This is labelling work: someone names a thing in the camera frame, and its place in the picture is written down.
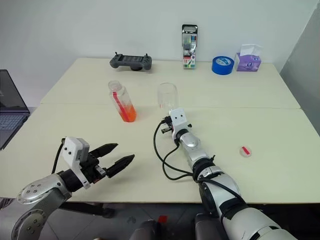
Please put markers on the grey handheld remote controller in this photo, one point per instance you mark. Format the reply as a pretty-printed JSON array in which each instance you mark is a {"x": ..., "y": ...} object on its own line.
[{"x": 131, "y": 62}]

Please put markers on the grey laptop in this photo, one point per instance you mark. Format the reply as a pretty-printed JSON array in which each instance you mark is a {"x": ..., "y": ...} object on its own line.
[{"x": 10, "y": 110}]

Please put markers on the dark rounded shape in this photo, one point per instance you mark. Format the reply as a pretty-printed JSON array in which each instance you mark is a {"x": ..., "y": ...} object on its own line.
[
  {"x": 146, "y": 231},
  {"x": 208, "y": 228}
]

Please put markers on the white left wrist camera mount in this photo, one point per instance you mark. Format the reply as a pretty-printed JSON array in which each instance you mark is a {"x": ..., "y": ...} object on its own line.
[{"x": 72, "y": 152}]

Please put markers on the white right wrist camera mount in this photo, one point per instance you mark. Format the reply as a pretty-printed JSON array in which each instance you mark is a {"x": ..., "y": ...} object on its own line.
[{"x": 178, "y": 120}]

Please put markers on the marker pen pack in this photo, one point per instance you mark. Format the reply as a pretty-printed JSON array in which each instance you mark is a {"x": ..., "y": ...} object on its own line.
[{"x": 189, "y": 47}]

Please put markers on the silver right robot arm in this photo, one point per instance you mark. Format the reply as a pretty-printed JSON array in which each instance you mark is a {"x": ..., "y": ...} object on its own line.
[{"x": 190, "y": 142}]

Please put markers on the pink bottle cap red tape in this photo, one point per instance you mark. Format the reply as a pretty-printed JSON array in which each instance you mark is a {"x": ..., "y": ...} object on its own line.
[{"x": 245, "y": 152}]

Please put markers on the small red floor piece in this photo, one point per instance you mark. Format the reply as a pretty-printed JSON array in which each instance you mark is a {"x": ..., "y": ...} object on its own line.
[{"x": 162, "y": 219}]

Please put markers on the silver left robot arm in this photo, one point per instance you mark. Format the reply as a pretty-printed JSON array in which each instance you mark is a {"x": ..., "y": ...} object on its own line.
[{"x": 37, "y": 200}]

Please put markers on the clear plastic cup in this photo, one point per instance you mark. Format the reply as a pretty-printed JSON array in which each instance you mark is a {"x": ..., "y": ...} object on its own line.
[{"x": 167, "y": 96}]

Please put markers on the black table leg foot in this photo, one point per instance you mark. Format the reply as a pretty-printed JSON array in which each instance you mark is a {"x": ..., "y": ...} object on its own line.
[{"x": 100, "y": 210}]

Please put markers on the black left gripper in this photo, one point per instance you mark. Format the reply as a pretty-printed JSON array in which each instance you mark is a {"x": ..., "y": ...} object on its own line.
[{"x": 92, "y": 170}]

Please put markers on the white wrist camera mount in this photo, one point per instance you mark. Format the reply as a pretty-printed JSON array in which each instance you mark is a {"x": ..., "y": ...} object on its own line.
[
  {"x": 178, "y": 120},
  {"x": 72, "y": 152}
]

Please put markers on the bottle with orange liquid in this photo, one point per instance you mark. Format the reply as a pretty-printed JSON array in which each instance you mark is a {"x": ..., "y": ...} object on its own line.
[{"x": 125, "y": 110}]

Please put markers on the blue tape roll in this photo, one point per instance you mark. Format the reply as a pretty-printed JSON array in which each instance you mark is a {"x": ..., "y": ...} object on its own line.
[{"x": 222, "y": 66}]

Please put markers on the purple tissue box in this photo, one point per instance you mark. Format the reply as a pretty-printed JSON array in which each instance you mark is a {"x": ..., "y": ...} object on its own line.
[{"x": 247, "y": 62}]

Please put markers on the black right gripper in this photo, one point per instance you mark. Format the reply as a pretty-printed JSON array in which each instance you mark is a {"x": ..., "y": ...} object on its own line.
[{"x": 168, "y": 126}]

